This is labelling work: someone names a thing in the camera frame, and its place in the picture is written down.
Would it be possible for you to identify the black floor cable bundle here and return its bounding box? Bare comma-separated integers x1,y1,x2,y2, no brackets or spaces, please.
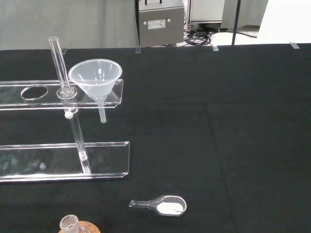
183,23,258,47

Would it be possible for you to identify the black bench cloth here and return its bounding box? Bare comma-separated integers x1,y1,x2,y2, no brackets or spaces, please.
0,43,311,233

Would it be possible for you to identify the grey metal equipment box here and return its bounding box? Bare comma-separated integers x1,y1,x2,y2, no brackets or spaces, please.
135,0,188,48

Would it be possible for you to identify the black tripod pole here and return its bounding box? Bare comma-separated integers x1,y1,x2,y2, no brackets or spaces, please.
231,0,242,46

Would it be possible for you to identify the cork ring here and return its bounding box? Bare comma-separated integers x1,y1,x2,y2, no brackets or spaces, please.
58,219,101,233

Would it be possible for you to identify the small round-bottom glass flask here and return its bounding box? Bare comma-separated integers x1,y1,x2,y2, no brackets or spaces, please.
59,214,81,233

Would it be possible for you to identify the clear acrylic funnel stand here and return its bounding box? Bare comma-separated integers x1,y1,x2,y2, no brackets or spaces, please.
0,36,131,183

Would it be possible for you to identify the pale board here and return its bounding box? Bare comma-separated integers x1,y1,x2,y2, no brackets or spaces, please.
257,0,311,46

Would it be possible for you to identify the glass weighing funnel with powder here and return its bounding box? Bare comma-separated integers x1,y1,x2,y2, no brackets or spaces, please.
128,195,187,217

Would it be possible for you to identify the white cabinet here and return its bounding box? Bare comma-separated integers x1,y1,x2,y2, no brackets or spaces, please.
188,0,240,25

